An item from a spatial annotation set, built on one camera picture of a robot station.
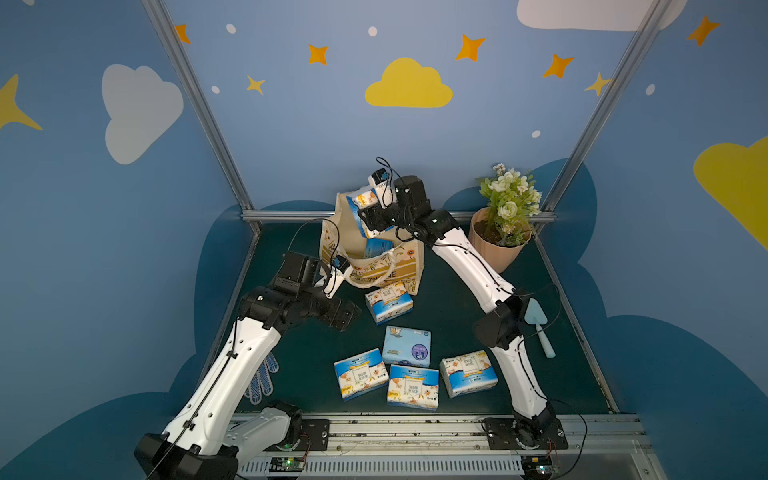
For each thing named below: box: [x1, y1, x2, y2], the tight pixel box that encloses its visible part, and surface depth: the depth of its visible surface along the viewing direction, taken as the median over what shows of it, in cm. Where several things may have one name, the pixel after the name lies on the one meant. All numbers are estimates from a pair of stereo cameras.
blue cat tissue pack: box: [382, 325, 432, 368], surface depth 86 cm
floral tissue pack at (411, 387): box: [387, 364, 440, 411], surface depth 78 cm
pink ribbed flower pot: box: [469, 207, 532, 273], surface depth 100 cm
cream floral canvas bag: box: [319, 191, 425, 296], surface depth 91 cm
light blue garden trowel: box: [524, 298, 557, 359], surface depth 94 cm
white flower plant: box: [479, 163, 542, 247], surface depth 95 cm
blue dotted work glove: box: [244, 352, 279, 405], surface depth 84 cm
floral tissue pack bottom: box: [439, 350, 499, 398], surface depth 80 cm
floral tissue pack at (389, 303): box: [365, 284, 414, 326], surface depth 95 cm
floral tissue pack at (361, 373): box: [333, 347, 389, 402], surface depth 80 cm
